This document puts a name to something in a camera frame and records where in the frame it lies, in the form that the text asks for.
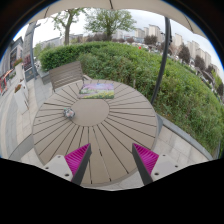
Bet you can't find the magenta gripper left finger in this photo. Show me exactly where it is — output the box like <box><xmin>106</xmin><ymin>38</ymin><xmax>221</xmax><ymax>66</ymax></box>
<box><xmin>42</xmin><ymin>143</ymin><xmax>93</xmax><ymax>186</ymax></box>

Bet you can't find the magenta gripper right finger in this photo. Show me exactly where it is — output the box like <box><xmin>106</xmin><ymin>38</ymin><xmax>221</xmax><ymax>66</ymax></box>
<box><xmin>131</xmin><ymin>142</ymin><xmax>184</xmax><ymax>186</ymax></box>

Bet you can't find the colourful computer mouse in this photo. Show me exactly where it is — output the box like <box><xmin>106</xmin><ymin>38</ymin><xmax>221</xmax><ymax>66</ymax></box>
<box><xmin>63</xmin><ymin>108</ymin><xmax>75</xmax><ymax>119</ymax></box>

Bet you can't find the round slatted wooden table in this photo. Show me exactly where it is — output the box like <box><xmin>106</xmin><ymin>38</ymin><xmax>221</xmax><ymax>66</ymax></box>
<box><xmin>32</xmin><ymin>81</ymin><xmax>158</xmax><ymax>186</ymax></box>

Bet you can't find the green hedge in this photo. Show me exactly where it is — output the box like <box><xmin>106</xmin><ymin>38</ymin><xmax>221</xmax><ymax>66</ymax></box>
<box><xmin>40</xmin><ymin>42</ymin><xmax>224</xmax><ymax>153</ymax></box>

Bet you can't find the white planter with flowers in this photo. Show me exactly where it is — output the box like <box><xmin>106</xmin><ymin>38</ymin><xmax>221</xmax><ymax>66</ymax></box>
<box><xmin>14</xmin><ymin>84</ymin><xmax>29</xmax><ymax>114</ymax></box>
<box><xmin>13</xmin><ymin>58</ymin><xmax>24</xmax><ymax>80</ymax></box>

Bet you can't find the slatted wooden chair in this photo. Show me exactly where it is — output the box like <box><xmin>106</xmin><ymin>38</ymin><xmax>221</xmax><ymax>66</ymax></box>
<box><xmin>49</xmin><ymin>61</ymin><xmax>90</xmax><ymax>90</ymax></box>

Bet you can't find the far white planter with flowers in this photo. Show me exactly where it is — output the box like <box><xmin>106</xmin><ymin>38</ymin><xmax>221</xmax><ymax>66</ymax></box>
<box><xmin>13</xmin><ymin>58</ymin><xmax>24</xmax><ymax>80</ymax></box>

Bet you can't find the dark curved parasol pole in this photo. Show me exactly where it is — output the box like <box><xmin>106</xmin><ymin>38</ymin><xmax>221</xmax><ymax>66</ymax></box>
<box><xmin>151</xmin><ymin>17</ymin><xmax>172</xmax><ymax>105</ymax></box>

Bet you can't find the beige parasol canopy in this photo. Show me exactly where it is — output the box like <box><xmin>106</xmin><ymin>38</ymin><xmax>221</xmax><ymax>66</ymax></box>
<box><xmin>28</xmin><ymin>0</ymin><xmax>206</xmax><ymax>38</ymax></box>

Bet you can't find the grey lamp post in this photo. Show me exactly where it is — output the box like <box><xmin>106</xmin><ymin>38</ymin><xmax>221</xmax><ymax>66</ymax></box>
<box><xmin>30</xmin><ymin>21</ymin><xmax>41</xmax><ymax>80</ymax></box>

